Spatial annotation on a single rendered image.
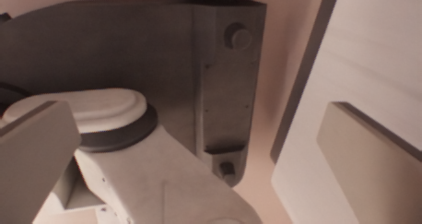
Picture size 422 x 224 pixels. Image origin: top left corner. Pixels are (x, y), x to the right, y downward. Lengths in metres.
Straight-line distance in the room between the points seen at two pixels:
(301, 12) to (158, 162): 0.60
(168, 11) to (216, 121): 0.26
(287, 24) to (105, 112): 0.56
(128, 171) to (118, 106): 0.10
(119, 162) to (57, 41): 0.26
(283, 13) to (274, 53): 0.12
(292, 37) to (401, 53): 0.33
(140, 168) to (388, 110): 0.44
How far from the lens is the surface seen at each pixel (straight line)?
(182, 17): 0.45
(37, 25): 0.49
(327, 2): 0.75
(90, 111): 0.36
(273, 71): 0.75
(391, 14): 0.54
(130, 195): 0.29
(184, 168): 0.30
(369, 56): 0.55
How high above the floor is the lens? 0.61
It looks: 57 degrees down
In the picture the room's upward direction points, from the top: 157 degrees clockwise
